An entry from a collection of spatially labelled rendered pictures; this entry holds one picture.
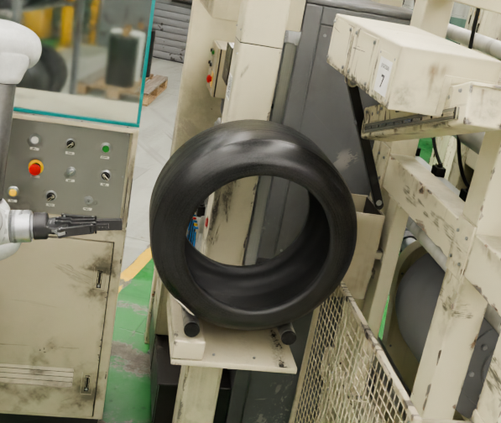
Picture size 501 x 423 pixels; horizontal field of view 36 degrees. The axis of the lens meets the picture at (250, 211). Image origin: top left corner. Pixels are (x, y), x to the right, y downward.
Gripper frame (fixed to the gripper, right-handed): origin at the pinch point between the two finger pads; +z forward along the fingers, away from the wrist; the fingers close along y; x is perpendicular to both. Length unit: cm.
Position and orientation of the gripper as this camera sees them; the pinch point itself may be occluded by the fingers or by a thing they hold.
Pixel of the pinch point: (109, 224)
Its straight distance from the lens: 215.7
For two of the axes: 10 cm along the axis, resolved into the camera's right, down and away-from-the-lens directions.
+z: 9.9, -0.2, 1.4
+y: -1.4, -3.6, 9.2
